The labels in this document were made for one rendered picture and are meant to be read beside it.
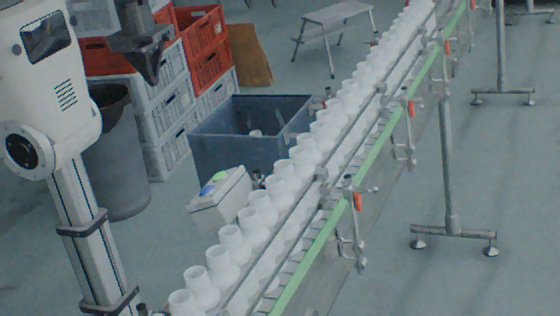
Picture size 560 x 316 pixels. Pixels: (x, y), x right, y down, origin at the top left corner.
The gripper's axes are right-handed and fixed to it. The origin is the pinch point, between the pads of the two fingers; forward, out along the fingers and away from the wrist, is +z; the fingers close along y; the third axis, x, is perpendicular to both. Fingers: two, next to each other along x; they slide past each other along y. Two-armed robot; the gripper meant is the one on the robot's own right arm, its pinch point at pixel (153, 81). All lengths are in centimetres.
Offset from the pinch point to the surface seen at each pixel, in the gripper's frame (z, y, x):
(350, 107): 27, 16, 49
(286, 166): 24.0, 15.0, 13.9
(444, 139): 86, 14, 149
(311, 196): 33.8, 16.6, 19.1
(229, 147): 48, -32, 68
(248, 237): 28.0, 14.8, -5.0
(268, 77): 129, -155, 331
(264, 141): 46, -19, 68
